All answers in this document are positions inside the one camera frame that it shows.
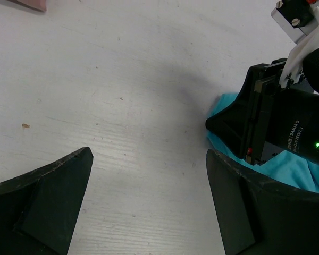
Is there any beige folded t shirt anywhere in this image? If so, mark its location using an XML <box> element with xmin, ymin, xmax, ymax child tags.
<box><xmin>10</xmin><ymin>0</ymin><xmax>47</xmax><ymax>12</ymax></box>

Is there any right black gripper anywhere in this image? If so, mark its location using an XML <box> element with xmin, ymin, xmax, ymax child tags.
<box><xmin>205</xmin><ymin>49</ymin><xmax>319</xmax><ymax>165</ymax></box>

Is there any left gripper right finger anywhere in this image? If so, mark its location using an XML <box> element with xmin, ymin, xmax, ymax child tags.
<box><xmin>206</xmin><ymin>149</ymin><xmax>319</xmax><ymax>254</ymax></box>

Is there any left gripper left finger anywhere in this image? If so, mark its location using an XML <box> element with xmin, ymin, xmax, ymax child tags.
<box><xmin>0</xmin><ymin>147</ymin><xmax>93</xmax><ymax>254</ymax></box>

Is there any teal t shirt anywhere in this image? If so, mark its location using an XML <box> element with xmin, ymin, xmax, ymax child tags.
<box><xmin>206</xmin><ymin>91</ymin><xmax>319</xmax><ymax>194</ymax></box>

